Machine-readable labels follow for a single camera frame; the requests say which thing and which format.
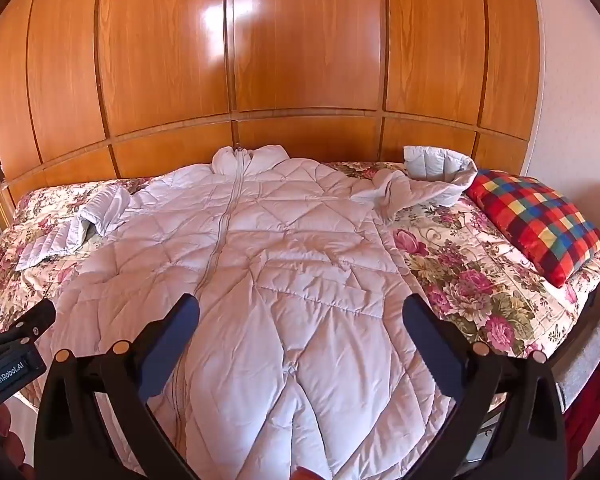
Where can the floral bedspread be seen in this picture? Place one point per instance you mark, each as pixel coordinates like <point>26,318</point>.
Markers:
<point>460,270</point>

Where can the grey speckled bed base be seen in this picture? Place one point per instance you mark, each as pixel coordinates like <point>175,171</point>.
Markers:
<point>587,345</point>

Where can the colourful plaid pillow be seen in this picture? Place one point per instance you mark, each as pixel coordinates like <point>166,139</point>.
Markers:
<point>535,222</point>

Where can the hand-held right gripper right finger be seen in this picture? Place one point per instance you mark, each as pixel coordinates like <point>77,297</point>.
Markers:
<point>427,345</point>

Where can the wooden headboard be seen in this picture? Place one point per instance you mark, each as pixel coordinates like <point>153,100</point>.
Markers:
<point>305,60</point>

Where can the red cloth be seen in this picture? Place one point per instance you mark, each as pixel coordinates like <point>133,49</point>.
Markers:
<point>587,405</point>

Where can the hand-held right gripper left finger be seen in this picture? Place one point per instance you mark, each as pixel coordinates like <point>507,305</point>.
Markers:
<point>172,340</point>

